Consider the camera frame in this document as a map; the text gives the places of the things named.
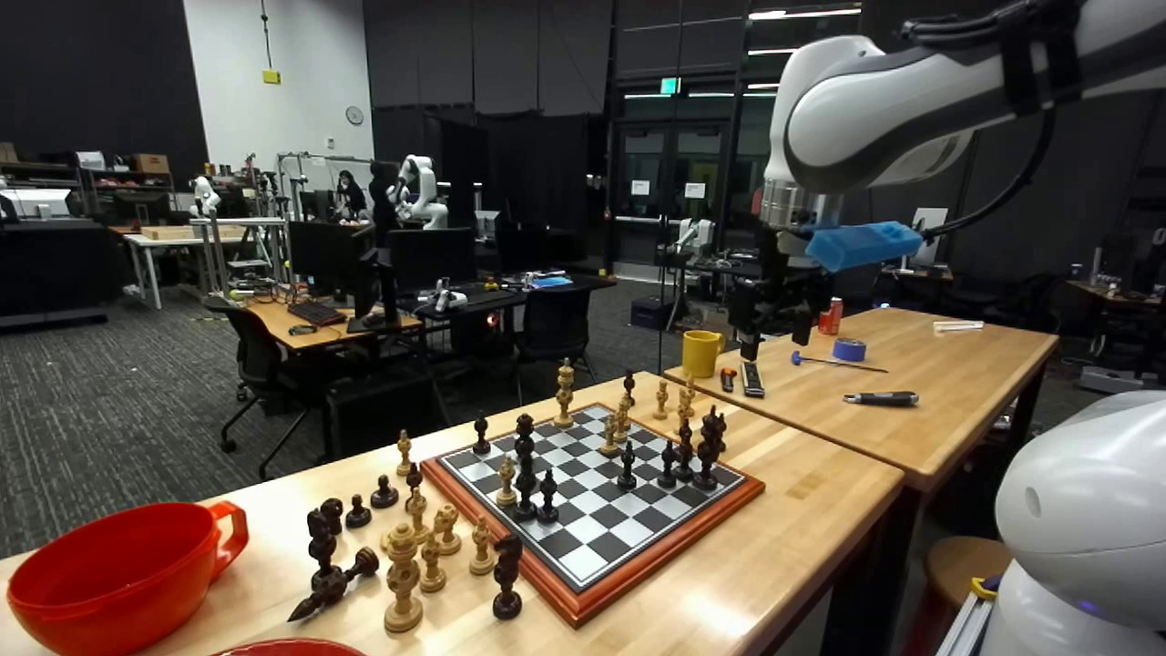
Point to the red can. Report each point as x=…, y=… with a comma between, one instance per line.
x=827, y=318

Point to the black chess piece board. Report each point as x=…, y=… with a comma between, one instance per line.
x=629, y=467

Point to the large red cup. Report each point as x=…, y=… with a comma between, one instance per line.
x=124, y=580

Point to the light chess piece far corner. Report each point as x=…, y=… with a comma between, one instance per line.
x=566, y=384

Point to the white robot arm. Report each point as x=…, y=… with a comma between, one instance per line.
x=856, y=118

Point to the blue wrist camera box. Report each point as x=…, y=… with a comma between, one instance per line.
x=862, y=244

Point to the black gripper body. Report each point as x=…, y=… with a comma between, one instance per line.
x=769, y=294

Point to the wooden stool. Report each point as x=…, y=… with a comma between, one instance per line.
x=947, y=567

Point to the black remote on table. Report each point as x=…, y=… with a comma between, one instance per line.
x=753, y=379

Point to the dark chess piece front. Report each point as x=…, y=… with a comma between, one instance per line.
x=506, y=597

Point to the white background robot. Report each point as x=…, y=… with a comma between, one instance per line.
x=418, y=199

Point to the black office chair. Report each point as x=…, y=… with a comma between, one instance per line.
x=263, y=375

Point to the light wooden king off board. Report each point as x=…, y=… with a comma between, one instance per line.
x=401, y=576

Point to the chessboard with red-brown frame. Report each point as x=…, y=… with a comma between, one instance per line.
x=589, y=538

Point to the blue handled tool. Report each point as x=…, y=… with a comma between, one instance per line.
x=842, y=356

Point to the dark knight off board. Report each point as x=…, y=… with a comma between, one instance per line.
x=329, y=580

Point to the black marker pen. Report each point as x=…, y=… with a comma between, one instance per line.
x=890, y=398

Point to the tall black chess piece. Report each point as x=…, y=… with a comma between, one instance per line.
x=527, y=467

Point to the yellow cup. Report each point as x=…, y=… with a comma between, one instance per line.
x=699, y=351

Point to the black piece right cluster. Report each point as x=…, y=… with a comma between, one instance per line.
x=710, y=447

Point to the light pawn on board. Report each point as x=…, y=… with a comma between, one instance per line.
x=503, y=495

